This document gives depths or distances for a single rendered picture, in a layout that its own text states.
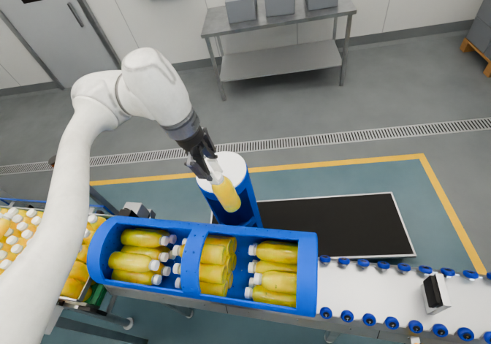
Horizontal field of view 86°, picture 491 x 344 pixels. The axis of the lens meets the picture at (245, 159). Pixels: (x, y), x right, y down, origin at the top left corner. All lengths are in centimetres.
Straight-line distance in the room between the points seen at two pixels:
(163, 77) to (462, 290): 127
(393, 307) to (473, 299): 28
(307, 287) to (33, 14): 467
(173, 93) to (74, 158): 22
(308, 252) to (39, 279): 74
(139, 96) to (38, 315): 38
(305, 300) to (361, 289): 35
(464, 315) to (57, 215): 129
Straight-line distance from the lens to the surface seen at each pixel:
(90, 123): 65
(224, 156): 149
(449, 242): 256
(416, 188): 273
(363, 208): 232
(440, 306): 118
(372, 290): 127
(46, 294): 46
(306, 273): 94
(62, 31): 484
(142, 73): 56
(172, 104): 59
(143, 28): 435
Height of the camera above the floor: 213
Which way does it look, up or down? 49 degrees down
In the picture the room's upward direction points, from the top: 15 degrees counter-clockwise
